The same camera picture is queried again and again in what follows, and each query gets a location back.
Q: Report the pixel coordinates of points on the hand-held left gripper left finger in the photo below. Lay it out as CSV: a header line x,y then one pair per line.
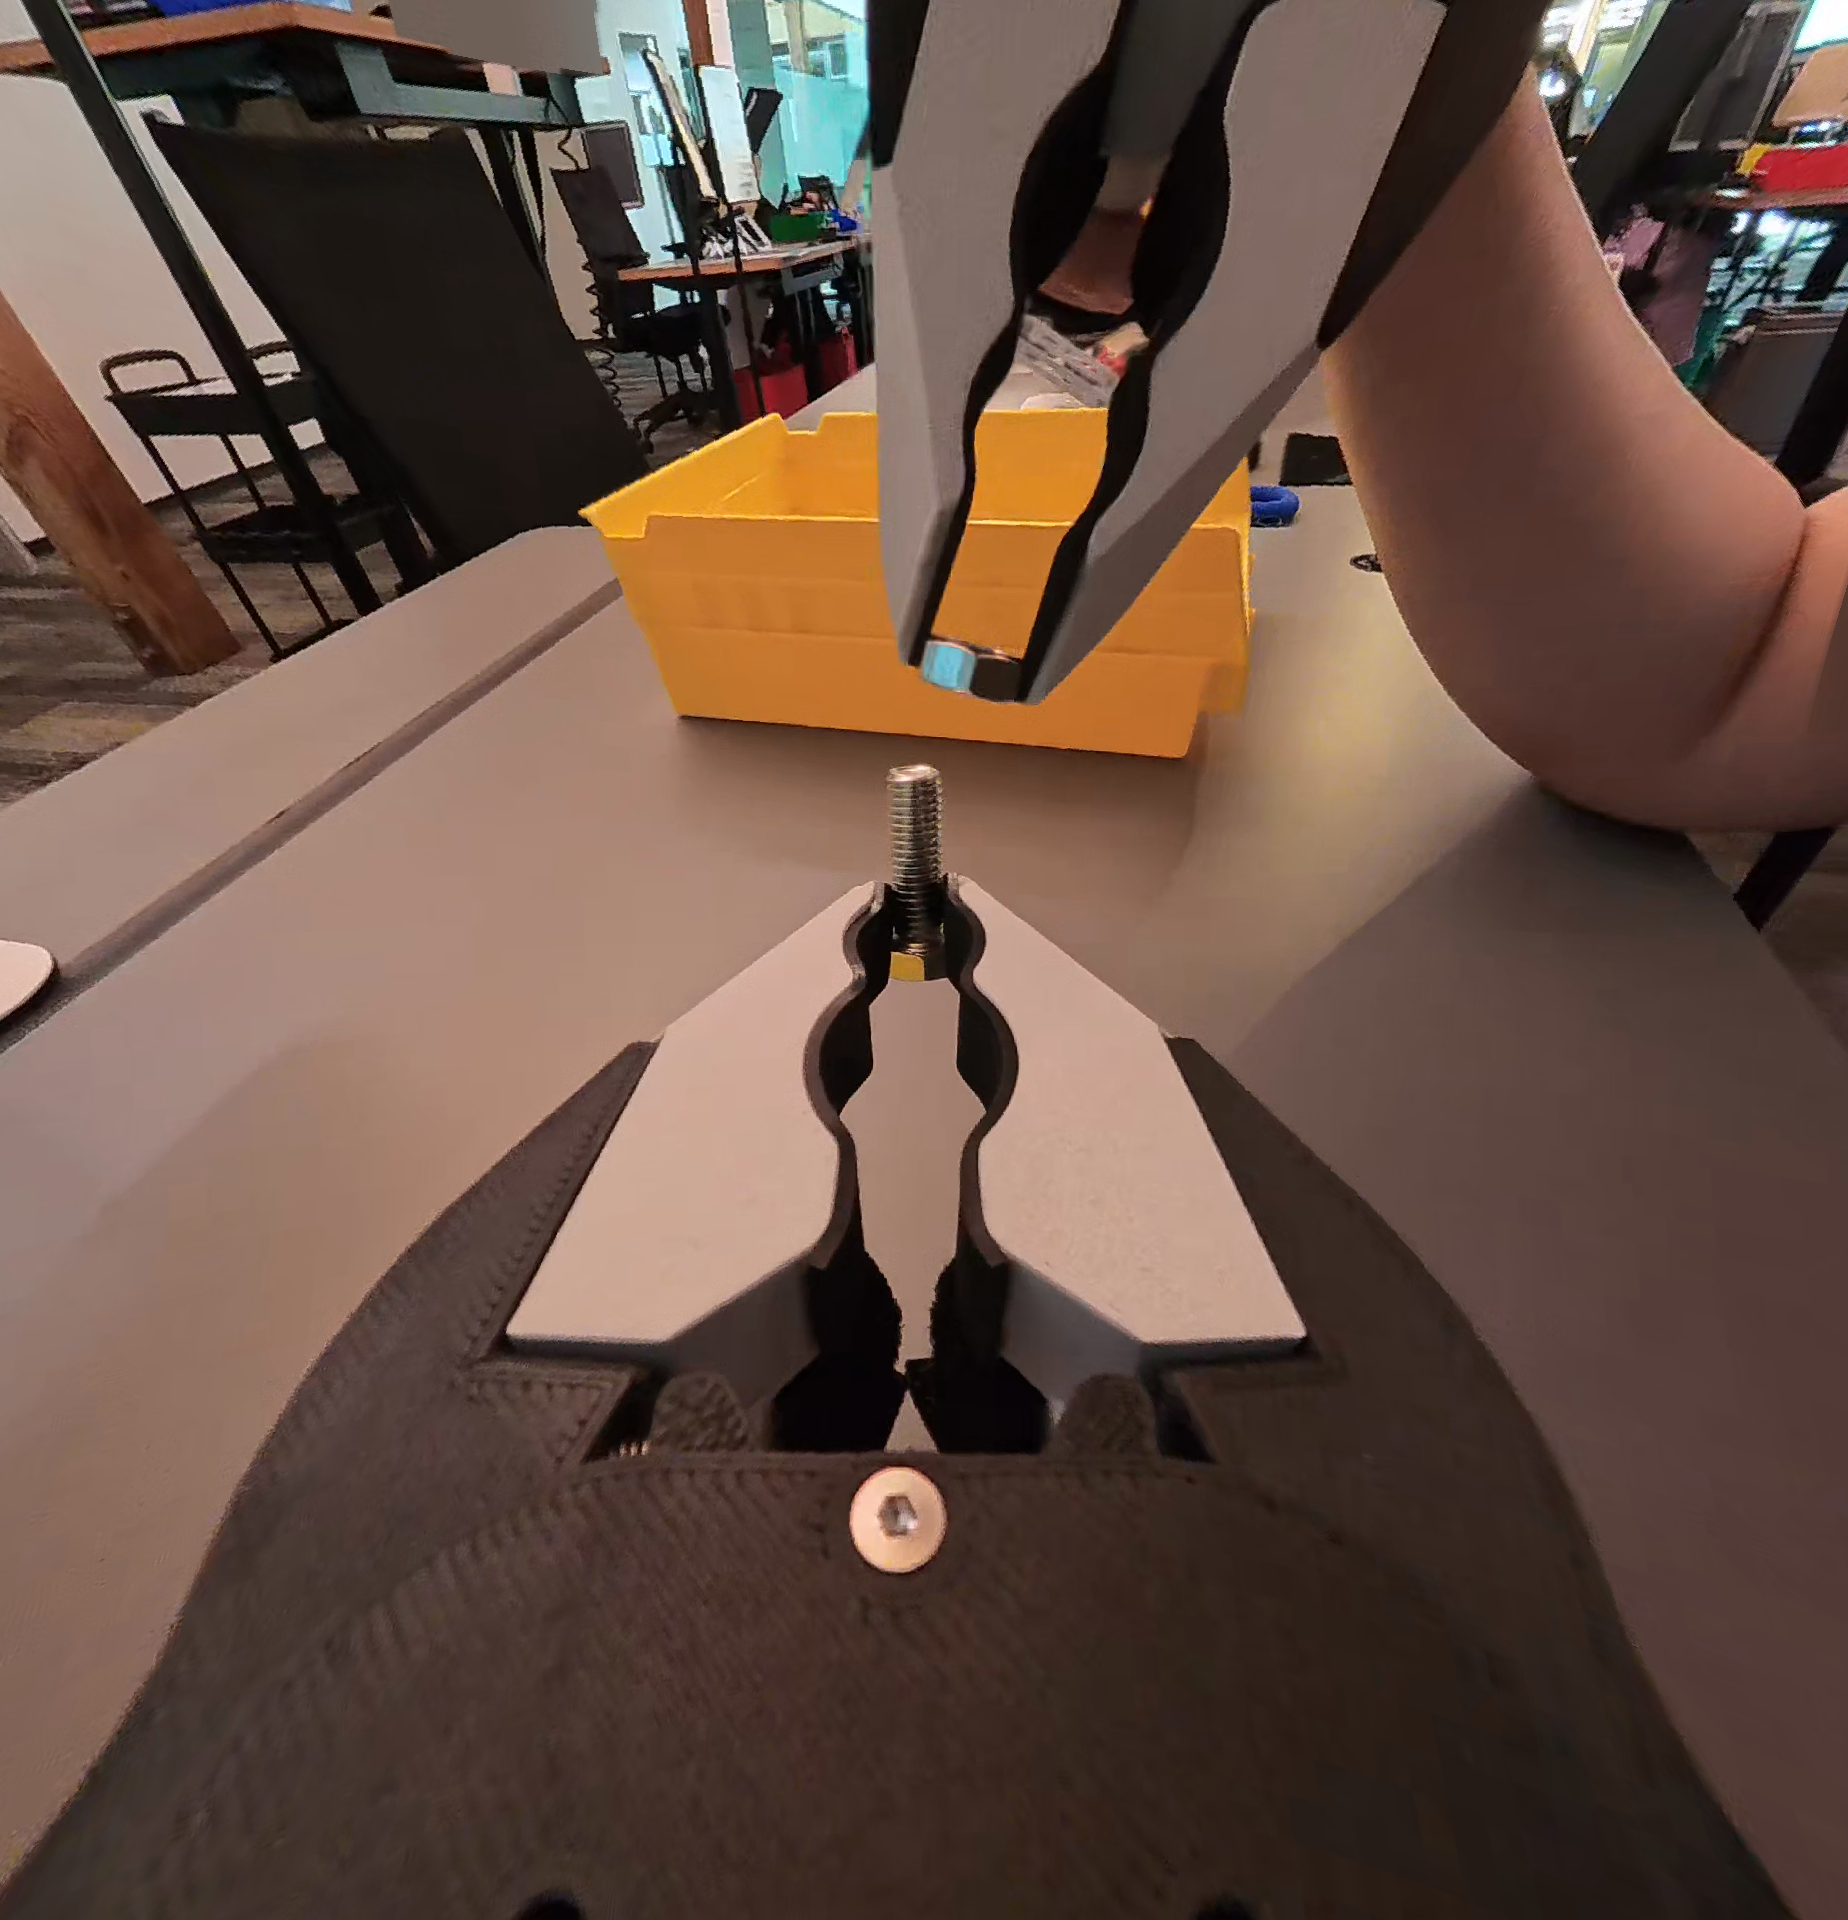
x,y
685,1201

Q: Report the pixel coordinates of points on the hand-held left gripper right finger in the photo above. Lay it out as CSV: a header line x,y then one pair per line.
x,y
1134,1201

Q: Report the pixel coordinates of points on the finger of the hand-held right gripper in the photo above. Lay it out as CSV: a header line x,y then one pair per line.
x,y
1300,181
940,226

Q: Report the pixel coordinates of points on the steel hex bolt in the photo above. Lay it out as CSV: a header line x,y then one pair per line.
x,y
914,840

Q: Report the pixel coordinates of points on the steel hex nut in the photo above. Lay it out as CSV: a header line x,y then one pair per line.
x,y
970,668

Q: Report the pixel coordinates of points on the yellow plastic bin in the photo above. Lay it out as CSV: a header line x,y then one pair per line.
x,y
804,661

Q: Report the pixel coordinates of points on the person's right forearm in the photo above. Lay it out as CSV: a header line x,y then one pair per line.
x,y
1540,525

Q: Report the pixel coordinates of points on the person's right hand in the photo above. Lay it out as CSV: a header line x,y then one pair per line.
x,y
1100,266

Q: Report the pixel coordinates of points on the wooden office desk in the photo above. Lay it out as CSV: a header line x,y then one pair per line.
x,y
745,257

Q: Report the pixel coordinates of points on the red box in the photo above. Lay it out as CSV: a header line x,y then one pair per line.
x,y
804,383

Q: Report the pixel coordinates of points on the black pad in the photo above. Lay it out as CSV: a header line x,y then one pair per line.
x,y
1314,460

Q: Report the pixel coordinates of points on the black office chair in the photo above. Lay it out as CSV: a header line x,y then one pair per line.
x,y
601,241

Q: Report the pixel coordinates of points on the red storage bin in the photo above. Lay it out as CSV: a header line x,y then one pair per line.
x,y
1817,168

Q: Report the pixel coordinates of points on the black leaning panel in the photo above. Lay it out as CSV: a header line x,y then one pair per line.
x,y
415,330

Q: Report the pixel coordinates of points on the black utility cart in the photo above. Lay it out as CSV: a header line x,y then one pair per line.
x,y
293,536

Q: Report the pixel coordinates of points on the black slanted pole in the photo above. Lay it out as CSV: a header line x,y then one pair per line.
x,y
111,150

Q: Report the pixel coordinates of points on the wooden desk with teal frame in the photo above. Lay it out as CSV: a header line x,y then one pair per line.
x,y
144,38

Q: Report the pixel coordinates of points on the wooden post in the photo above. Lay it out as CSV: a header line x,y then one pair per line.
x,y
83,480

